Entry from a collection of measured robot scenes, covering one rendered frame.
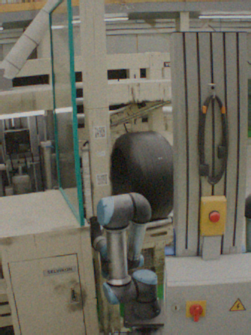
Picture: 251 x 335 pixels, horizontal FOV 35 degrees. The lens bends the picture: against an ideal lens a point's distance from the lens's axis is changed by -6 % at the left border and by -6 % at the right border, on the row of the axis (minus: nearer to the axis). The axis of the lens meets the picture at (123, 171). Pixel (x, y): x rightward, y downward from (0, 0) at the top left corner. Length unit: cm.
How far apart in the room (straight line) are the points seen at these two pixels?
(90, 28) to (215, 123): 126
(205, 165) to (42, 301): 95
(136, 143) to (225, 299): 136
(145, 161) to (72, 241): 86
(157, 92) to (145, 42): 896
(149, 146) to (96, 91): 46
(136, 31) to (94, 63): 933
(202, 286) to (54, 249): 69
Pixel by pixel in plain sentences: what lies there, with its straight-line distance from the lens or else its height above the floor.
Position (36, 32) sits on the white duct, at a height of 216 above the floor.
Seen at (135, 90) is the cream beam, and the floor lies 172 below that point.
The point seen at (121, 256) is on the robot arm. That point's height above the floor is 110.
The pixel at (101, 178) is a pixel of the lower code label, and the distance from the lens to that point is 254.
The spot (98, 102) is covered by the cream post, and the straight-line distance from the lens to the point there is 245.
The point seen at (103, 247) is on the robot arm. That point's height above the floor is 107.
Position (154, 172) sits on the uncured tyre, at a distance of 243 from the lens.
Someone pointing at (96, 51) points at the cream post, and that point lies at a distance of 244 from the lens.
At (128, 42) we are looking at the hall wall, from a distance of 1179.
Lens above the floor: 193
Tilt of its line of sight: 15 degrees down
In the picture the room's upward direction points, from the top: 3 degrees counter-clockwise
